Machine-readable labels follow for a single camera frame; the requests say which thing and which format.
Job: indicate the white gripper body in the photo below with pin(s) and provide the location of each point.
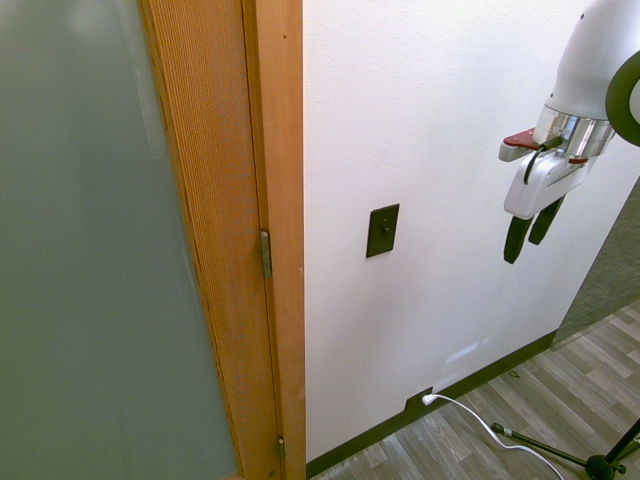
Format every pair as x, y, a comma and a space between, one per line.
535, 186

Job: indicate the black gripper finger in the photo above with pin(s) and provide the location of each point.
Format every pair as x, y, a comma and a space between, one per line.
542, 224
514, 241

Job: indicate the dark baseboard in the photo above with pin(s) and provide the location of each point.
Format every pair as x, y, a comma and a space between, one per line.
430, 402

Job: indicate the black tripod stand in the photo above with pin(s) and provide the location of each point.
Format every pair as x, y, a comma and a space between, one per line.
590, 452

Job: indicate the large metal door hinge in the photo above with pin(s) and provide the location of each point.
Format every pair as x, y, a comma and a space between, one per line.
266, 253

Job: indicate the small metal door hinge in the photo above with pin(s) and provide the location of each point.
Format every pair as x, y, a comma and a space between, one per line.
281, 447

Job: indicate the frosted glass wooden door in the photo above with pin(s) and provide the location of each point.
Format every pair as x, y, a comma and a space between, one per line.
125, 240

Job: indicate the grey wrist camera with red mount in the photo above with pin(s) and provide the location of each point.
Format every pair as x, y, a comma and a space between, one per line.
518, 144

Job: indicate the dark light switch plate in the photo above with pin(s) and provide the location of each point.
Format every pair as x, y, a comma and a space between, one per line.
382, 230

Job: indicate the wooden door frame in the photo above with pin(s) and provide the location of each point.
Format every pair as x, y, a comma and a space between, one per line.
280, 240

